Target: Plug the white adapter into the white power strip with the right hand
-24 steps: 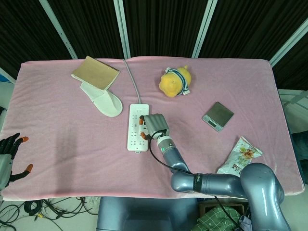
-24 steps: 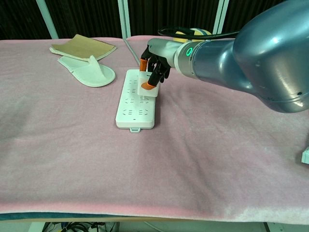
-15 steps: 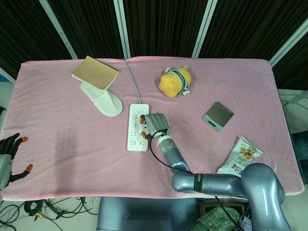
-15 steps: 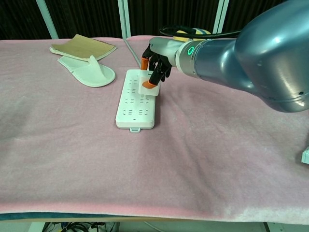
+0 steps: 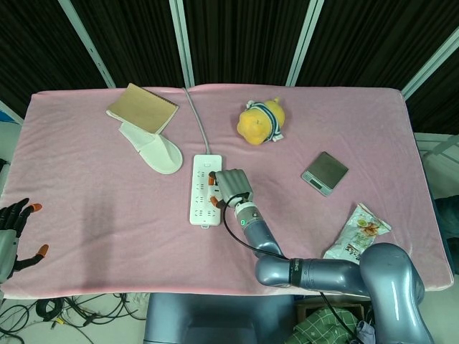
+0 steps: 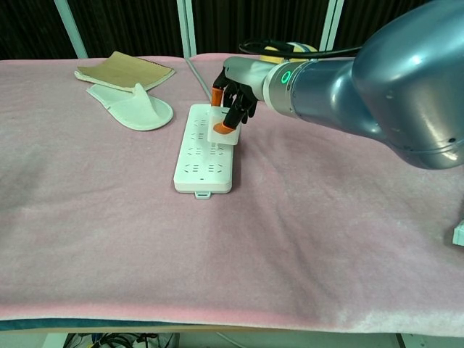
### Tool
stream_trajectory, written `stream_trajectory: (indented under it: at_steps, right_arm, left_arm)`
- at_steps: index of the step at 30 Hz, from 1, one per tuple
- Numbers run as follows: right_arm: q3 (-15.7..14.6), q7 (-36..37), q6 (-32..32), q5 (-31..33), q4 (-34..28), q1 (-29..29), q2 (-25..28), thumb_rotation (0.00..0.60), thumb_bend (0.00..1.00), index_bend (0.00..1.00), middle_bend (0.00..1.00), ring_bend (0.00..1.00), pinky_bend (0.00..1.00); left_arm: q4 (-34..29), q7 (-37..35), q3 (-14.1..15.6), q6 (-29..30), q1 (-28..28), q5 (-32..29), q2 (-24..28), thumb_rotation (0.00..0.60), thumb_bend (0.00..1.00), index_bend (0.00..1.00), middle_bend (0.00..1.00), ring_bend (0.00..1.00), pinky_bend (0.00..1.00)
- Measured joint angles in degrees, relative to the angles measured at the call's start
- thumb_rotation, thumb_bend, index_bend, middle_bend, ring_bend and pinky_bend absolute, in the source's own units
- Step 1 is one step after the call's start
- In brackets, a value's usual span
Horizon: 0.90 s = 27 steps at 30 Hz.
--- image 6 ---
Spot floor cables bundle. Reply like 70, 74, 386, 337
65, 331, 178, 348

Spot white plug adapter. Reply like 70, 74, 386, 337
207, 107, 241, 146

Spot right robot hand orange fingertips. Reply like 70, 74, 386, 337
210, 56, 277, 135

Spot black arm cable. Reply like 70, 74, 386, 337
238, 38, 363, 61

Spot black curtain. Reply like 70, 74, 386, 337
0, 0, 464, 61

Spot yellow plush toy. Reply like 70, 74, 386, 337
259, 41, 317, 63

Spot white slipper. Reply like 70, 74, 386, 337
86, 82, 175, 132

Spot white power strip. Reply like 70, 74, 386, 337
172, 104, 233, 200

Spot light metal frame post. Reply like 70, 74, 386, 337
176, 0, 199, 59
54, 0, 89, 59
318, 0, 345, 57

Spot brown spiral notebook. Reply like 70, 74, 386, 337
74, 51, 176, 92

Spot pink blanket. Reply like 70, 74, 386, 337
0, 54, 464, 333

